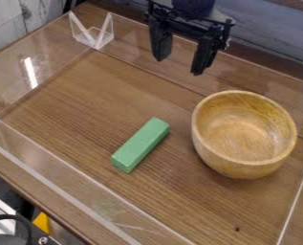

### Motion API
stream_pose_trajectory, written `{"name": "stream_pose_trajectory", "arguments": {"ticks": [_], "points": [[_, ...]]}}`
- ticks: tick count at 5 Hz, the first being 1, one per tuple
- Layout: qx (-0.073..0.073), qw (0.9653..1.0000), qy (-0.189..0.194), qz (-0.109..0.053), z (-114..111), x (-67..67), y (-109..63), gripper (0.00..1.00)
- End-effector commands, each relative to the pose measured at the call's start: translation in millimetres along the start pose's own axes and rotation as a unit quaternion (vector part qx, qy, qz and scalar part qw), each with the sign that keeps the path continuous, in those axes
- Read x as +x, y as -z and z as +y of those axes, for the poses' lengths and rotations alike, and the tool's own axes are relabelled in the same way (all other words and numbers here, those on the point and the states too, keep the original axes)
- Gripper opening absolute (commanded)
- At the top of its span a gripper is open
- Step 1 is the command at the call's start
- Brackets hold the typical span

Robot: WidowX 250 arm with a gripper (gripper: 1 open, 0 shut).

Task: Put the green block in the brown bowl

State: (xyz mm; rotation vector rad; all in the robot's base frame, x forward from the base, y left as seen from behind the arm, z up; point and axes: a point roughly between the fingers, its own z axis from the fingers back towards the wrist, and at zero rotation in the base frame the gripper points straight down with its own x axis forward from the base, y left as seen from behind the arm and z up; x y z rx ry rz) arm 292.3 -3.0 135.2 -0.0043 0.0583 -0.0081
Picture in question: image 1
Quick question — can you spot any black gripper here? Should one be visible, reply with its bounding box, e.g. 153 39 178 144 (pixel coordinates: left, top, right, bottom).
145 0 234 76

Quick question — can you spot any green rectangular block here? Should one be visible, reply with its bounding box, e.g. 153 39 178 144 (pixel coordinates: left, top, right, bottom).
109 118 169 173

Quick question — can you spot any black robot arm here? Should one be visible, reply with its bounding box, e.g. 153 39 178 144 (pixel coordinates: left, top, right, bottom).
145 0 234 76

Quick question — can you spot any brown wooden bowl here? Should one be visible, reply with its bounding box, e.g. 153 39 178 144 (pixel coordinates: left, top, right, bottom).
190 90 297 179

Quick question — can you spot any yellow label sticker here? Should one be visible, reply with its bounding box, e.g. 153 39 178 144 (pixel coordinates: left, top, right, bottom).
32 212 49 234

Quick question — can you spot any clear acrylic corner bracket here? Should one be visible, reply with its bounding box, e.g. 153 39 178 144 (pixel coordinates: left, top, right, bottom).
68 12 113 50

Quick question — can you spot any clear acrylic tray wall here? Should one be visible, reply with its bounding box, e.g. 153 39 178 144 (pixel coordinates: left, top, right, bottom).
0 5 303 245

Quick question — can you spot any black cable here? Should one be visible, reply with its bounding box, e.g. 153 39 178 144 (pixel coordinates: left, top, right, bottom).
0 213 34 245

